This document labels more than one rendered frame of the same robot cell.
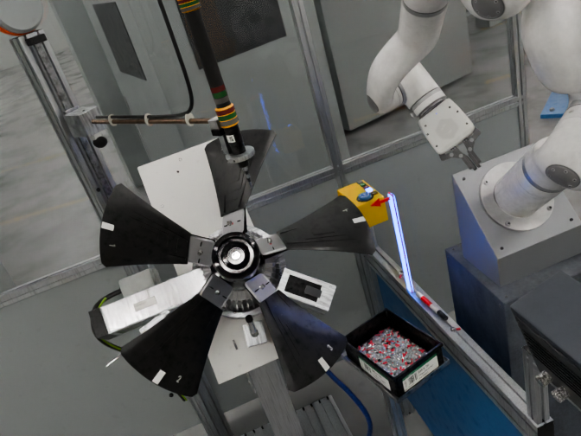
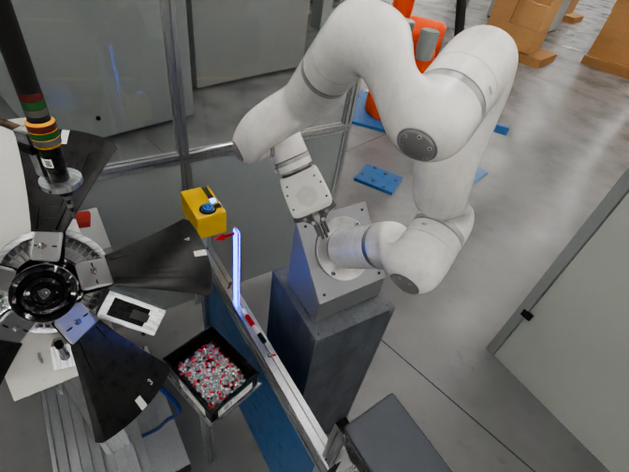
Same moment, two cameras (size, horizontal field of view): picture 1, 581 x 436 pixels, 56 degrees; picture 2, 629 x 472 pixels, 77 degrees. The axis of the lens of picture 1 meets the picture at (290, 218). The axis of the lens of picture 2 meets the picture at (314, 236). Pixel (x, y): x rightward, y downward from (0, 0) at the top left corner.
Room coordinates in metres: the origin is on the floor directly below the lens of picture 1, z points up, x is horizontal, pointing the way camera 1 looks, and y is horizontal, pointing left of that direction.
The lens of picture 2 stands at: (0.50, -0.07, 1.92)
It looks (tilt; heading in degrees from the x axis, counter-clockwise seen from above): 42 degrees down; 330
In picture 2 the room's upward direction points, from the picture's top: 10 degrees clockwise
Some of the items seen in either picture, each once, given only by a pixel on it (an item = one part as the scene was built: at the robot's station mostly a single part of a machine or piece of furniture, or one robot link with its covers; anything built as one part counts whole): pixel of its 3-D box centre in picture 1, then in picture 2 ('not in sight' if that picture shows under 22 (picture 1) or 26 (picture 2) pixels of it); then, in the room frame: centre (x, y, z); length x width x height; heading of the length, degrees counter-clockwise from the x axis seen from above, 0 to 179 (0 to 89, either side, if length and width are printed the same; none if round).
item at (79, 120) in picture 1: (84, 121); not in sight; (1.66, 0.51, 1.53); 0.10 x 0.07 x 0.08; 44
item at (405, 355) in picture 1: (393, 356); (212, 376); (1.08, -0.15, 0.83); 0.19 x 0.14 x 0.04; 25
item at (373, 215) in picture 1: (362, 206); (203, 213); (1.57, -0.24, 1.02); 0.16 x 0.10 x 0.11; 9
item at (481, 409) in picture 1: (450, 408); (250, 389); (1.18, -0.30, 0.45); 0.82 x 0.01 x 0.66; 9
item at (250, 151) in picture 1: (231, 137); (49, 158); (1.22, 0.08, 1.49); 0.09 x 0.07 x 0.10; 44
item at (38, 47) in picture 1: (82, 136); not in sight; (1.70, 0.54, 1.48); 0.05 x 0.03 x 0.62; 134
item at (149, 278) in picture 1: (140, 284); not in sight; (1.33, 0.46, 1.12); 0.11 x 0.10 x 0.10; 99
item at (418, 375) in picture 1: (392, 350); (212, 371); (1.08, -0.15, 0.85); 0.22 x 0.17 x 0.07; 25
